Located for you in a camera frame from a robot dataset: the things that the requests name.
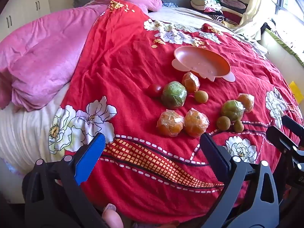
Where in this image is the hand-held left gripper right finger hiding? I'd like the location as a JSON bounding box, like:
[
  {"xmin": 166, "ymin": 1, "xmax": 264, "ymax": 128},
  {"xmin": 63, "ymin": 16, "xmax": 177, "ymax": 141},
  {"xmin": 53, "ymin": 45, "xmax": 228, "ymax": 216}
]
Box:
[{"xmin": 199, "ymin": 132, "xmax": 280, "ymax": 228}]

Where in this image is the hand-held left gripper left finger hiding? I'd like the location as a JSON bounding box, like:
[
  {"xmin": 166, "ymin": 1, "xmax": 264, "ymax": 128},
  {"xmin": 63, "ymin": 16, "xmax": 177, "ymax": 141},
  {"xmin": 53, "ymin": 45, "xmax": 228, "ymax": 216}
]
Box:
[{"xmin": 22, "ymin": 132, "xmax": 110, "ymax": 228}]

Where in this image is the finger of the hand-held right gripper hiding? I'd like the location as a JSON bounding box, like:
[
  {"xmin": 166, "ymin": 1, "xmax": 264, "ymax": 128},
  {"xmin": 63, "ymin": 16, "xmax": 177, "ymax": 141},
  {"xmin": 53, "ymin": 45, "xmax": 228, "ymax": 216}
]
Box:
[
  {"xmin": 281, "ymin": 115, "xmax": 304, "ymax": 137},
  {"xmin": 266, "ymin": 125, "xmax": 300, "ymax": 153}
]

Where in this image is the brown longan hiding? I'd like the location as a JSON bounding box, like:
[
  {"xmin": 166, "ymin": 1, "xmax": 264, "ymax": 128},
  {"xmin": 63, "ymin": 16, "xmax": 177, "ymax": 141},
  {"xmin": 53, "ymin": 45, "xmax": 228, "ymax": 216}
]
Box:
[
  {"xmin": 216, "ymin": 116, "xmax": 231, "ymax": 131},
  {"xmin": 233, "ymin": 120, "xmax": 245, "ymax": 133},
  {"xmin": 194, "ymin": 90, "xmax": 209, "ymax": 104}
]

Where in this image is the plastic-wrapped orange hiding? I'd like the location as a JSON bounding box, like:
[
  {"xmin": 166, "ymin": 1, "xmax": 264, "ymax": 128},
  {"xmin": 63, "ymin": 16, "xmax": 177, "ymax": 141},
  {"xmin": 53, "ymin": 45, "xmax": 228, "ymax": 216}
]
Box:
[
  {"xmin": 156, "ymin": 109, "xmax": 185, "ymax": 137},
  {"xmin": 184, "ymin": 108, "xmax": 210, "ymax": 138},
  {"xmin": 182, "ymin": 72, "xmax": 200, "ymax": 93},
  {"xmin": 237, "ymin": 93, "xmax": 255, "ymax": 113}
]

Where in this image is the plastic-wrapped green citrus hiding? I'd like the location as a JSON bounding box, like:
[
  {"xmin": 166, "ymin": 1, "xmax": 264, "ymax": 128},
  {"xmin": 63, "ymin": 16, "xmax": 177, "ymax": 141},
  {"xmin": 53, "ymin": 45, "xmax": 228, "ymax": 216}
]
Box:
[
  {"xmin": 161, "ymin": 81, "xmax": 188, "ymax": 110},
  {"xmin": 221, "ymin": 100, "xmax": 245, "ymax": 122}
]

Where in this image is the red tomato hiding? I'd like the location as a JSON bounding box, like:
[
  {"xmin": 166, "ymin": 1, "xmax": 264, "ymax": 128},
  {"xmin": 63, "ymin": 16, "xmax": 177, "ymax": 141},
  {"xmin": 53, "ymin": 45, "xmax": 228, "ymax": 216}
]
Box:
[{"xmin": 147, "ymin": 84, "xmax": 164, "ymax": 98}]

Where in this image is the pink plastic bowl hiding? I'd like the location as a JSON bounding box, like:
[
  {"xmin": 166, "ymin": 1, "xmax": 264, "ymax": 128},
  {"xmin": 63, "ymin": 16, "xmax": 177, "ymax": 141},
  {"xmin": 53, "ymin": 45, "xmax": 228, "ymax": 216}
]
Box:
[{"xmin": 171, "ymin": 46, "xmax": 235, "ymax": 82}]

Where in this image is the person's left hand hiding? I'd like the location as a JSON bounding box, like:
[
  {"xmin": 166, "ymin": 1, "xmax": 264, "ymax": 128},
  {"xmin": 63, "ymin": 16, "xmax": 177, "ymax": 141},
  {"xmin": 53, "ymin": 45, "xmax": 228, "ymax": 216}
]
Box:
[{"xmin": 102, "ymin": 203, "xmax": 124, "ymax": 228}]

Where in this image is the yellow flat packet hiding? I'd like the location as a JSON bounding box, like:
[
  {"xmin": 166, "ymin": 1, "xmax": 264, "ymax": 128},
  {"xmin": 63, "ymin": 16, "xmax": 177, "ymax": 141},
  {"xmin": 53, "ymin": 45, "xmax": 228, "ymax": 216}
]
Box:
[{"xmin": 288, "ymin": 81, "xmax": 302, "ymax": 98}]

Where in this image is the cream ribbed mattress cover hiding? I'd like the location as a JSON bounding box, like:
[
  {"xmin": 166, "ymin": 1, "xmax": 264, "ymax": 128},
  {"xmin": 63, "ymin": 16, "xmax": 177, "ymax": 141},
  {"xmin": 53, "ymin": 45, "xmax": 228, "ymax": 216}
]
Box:
[{"xmin": 0, "ymin": 81, "xmax": 72, "ymax": 169}]

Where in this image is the green-trimmed window bench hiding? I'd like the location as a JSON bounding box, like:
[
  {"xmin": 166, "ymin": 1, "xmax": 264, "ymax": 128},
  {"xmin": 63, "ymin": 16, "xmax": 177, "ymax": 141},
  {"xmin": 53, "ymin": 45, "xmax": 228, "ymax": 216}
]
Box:
[{"xmin": 265, "ymin": 27, "xmax": 304, "ymax": 67}]

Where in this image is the white crumpled cloth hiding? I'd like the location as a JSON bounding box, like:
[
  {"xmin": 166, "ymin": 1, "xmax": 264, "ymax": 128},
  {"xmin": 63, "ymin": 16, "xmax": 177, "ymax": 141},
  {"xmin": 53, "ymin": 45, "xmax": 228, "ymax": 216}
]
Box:
[{"xmin": 249, "ymin": 38, "xmax": 269, "ymax": 57}]

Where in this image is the red floral blanket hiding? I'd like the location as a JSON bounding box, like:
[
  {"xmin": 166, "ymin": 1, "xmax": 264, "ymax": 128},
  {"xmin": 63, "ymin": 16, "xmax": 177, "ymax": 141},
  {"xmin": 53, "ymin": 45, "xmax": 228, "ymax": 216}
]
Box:
[{"xmin": 49, "ymin": 0, "xmax": 302, "ymax": 224}]

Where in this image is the pink fleece blanket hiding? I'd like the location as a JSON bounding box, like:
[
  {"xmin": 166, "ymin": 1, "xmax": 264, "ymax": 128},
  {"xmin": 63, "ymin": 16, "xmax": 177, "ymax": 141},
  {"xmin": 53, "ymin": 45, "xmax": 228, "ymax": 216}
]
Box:
[{"xmin": 0, "ymin": 0, "xmax": 163, "ymax": 112}]

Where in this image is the window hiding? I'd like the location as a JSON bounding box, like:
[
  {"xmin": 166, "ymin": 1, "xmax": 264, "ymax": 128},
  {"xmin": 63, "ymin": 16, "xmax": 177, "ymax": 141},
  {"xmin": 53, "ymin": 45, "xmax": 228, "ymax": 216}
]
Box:
[{"xmin": 273, "ymin": 0, "xmax": 304, "ymax": 26}]

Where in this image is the cream curtain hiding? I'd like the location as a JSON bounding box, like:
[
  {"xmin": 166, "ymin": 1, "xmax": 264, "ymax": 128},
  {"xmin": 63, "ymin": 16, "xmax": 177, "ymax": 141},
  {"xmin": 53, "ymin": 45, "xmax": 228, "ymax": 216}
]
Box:
[{"xmin": 234, "ymin": 0, "xmax": 281, "ymax": 41}]

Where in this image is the pile of folded clothes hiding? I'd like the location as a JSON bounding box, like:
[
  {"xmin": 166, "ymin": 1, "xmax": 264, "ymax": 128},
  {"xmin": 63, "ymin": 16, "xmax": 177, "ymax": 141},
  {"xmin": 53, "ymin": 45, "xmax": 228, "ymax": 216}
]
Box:
[{"xmin": 190, "ymin": 0, "xmax": 249, "ymax": 24}]

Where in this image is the beige bed sheet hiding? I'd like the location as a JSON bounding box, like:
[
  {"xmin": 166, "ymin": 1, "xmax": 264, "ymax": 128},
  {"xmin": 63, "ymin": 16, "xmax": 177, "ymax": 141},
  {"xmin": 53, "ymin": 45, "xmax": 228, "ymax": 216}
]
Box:
[{"xmin": 147, "ymin": 6, "xmax": 235, "ymax": 32}]

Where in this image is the cream wardrobe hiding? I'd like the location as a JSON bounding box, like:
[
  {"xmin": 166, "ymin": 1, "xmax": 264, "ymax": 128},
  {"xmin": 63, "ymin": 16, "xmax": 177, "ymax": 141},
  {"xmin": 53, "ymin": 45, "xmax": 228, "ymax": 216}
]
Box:
[{"xmin": 0, "ymin": 0, "xmax": 50, "ymax": 36}]

